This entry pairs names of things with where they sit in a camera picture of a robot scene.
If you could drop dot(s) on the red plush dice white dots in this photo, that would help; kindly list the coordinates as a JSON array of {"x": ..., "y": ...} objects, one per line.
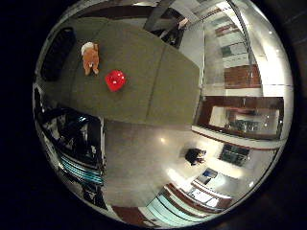
[{"x": 115, "y": 80}]

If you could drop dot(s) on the orange plush fox toy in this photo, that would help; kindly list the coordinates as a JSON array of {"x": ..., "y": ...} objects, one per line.
[{"x": 91, "y": 59}]

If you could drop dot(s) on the narrow olive green table mat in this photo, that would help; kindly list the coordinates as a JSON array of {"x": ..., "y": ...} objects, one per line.
[{"x": 176, "y": 92}]

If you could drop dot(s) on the black office chair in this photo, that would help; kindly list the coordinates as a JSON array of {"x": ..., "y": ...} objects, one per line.
[{"x": 194, "y": 156}]

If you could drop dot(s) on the large olive green table mat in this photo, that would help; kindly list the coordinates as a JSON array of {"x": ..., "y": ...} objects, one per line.
[{"x": 128, "y": 57}]

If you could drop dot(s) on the black equipment rack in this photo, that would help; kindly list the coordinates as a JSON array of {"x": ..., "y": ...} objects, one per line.
[{"x": 76, "y": 134}]

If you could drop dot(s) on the computer monitor blue screen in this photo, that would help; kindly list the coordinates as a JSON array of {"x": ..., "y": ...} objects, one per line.
[{"x": 210, "y": 173}]

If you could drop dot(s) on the brown framed glass window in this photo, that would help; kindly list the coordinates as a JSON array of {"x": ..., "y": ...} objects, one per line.
[{"x": 243, "y": 118}]

